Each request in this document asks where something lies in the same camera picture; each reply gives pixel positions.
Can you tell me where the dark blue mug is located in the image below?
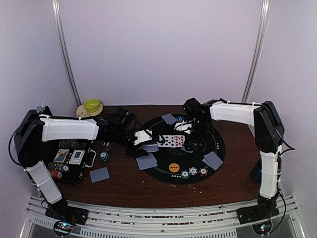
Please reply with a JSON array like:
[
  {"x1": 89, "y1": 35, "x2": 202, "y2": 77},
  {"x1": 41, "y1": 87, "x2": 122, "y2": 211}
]
[{"x1": 250, "y1": 160, "x2": 262, "y2": 184}]

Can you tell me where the face down cards mat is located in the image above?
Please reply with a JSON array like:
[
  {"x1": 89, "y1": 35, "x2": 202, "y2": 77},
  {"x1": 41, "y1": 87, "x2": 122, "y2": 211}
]
[
  {"x1": 136, "y1": 153, "x2": 158, "y2": 171},
  {"x1": 161, "y1": 114, "x2": 177, "y2": 125},
  {"x1": 202, "y1": 152, "x2": 223, "y2": 171}
]

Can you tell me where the green chip bottom mat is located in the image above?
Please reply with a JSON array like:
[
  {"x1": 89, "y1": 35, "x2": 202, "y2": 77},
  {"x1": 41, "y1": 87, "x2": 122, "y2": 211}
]
[{"x1": 180, "y1": 171, "x2": 190, "y2": 179}]

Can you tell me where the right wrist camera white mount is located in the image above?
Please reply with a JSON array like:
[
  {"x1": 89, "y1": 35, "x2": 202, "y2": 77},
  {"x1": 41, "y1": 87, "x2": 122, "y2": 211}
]
[{"x1": 174, "y1": 121, "x2": 193, "y2": 134}]

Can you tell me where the blue white chip bottom mat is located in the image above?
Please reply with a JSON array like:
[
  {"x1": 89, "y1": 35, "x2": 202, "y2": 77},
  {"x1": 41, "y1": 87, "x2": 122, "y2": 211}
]
[{"x1": 188, "y1": 167, "x2": 198, "y2": 176}]

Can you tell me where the face down cards top mat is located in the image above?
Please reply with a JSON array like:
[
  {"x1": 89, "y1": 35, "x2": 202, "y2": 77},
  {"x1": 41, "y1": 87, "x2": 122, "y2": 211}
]
[{"x1": 161, "y1": 114, "x2": 177, "y2": 125}]

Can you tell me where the aluminium frame post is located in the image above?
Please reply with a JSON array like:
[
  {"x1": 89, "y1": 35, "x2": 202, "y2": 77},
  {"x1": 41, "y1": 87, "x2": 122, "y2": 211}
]
[
  {"x1": 52, "y1": 0, "x2": 82, "y2": 106},
  {"x1": 241, "y1": 0, "x2": 271, "y2": 103}
]

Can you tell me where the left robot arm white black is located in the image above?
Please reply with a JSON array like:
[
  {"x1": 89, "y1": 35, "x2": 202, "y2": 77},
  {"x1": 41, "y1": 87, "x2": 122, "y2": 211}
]
[{"x1": 8, "y1": 107, "x2": 164, "y2": 220}]

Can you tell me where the left aluminium frame post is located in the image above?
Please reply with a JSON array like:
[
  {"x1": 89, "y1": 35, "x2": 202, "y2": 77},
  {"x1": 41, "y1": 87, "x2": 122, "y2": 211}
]
[{"x1": 52, "y1": 0, "x2": 82, "y2": 106}]

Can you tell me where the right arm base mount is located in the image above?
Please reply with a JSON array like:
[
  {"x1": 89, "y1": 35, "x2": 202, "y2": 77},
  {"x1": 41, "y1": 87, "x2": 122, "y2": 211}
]
[{"x1": 236, "y1": 202, "x2": 280, "y2": 224}]

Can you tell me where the face up hearts card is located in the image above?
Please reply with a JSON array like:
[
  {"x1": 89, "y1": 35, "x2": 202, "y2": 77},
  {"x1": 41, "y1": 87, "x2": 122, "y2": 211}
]
[{"x1": 174, "y1": 135, "x2": 185, "y2": 148}]

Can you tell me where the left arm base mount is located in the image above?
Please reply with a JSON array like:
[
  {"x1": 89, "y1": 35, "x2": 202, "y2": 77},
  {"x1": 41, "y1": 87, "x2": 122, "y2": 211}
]
[{"x1": 45, "y1": 197, "x2": 89, "y2": 225}]

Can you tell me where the orange big blind button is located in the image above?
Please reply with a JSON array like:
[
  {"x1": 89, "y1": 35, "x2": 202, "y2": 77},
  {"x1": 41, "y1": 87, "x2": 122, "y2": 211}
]
[{"x1": 168, "y1": 163, "x2": 180, "y2": 173}]

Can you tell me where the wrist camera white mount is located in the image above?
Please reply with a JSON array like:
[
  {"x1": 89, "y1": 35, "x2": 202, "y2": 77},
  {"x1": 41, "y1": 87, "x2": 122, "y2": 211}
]
[
  {"x1": 174, "y1": 121, "x2": 193, "y2": 134},
  {"x1": 134, "y1": 129, "x2": 152, "y2": 145}
]

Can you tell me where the right aluminium frame post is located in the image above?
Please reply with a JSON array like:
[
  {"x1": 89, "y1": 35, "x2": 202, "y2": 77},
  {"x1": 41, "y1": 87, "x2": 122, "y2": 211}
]
[{"x1": 241, "y1": 0, "x2": 271, "y2": 103}]

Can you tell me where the blue white 10 chip stack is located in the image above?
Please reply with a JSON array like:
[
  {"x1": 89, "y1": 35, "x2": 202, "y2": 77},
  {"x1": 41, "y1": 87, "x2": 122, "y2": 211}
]
[{"x1": 103, "y1": 142, "x2": 112, "y2": 151}]

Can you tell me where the black poker set case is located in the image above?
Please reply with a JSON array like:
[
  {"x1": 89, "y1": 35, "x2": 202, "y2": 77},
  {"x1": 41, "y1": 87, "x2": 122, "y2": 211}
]
[{"x1": 37, "y1": 106, "x2": 97, "y2": 185}]

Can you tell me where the round black poker mat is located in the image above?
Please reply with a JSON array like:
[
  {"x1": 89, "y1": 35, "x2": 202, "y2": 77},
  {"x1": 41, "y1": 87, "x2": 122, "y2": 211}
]
[{"x1": 143, "y1": 127, "x2": 225, "y2": 184}]

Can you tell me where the aluminium front rail frame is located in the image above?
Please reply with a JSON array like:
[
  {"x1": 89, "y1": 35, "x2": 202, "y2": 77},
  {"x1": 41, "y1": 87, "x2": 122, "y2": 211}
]
[{"x1": 20, "y1": 196, "x2": 305, "y2": 238}]

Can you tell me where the orange chip row in case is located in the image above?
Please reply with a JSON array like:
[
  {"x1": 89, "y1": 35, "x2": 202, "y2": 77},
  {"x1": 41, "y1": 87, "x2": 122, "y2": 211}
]
[{"x1": 49, "y1": 170, "x2": 63, "y2": 179}]

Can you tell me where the boxed card deck white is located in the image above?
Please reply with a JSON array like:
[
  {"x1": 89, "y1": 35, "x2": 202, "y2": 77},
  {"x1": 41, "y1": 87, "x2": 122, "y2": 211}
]
[{"x1": 68, "y1": 150, "x2": 85, "y2": 165}]

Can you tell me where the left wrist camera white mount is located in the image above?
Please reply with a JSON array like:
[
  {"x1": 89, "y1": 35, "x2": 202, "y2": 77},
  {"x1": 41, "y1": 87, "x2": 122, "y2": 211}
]
[{"x1": 134, "y1": 129, "x2": 152, "y2": 145}]

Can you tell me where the green plastic bowl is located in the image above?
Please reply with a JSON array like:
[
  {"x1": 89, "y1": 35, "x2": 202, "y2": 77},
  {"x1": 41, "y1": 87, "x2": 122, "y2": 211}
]
[{"x1": 83, "y1": 99, "x2": 100, "y2": 113}]

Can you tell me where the face up spades card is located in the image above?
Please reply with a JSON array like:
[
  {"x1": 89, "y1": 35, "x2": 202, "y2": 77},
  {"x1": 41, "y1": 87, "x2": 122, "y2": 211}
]
[{"x1": 158, "y1": 135, "x2": 176, "y2": 148}]

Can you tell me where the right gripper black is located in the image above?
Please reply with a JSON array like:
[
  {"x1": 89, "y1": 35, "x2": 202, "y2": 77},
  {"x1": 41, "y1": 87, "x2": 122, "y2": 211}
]
[{"x1": 184, "y1": 118, "x2": 210, "y2": 150}]

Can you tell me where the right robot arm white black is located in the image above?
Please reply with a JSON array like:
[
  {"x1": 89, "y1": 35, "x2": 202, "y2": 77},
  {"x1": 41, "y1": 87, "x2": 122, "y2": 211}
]
[{"x1": 182, "y1": 98, "x2": 286, "y2": 219}]

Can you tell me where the boxed card deck gold blue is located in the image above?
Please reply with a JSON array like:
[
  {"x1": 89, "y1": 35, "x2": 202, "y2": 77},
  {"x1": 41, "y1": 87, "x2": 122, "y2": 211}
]
[{"x1": 53, "y1": 149, "x2": 69, "y2": 163}]

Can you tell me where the green chip row in case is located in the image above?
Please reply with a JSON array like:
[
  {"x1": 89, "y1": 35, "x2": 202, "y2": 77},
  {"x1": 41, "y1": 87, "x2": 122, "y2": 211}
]
[{"x1": 48, "y1": 162, "x2": 70, "y2": 172}]

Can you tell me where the orange chip bottom mat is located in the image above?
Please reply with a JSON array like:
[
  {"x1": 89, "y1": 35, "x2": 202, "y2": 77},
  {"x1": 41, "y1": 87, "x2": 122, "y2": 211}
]
[{"x1": 199, "y1": 168, "x2": 208, "y2": 177}]

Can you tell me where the green blue 50 chip stack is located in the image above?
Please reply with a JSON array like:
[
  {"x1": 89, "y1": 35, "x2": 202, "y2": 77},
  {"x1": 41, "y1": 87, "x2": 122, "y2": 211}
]
[{"x1": 100, "y1": 152, "x2": 109, "y2": 162}]

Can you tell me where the blue backed card deck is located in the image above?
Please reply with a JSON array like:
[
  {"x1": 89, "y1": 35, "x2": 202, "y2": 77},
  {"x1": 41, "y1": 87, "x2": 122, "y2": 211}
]
[{"x1": 140, "y1": 144, "x2": 159, "y2": 153}]

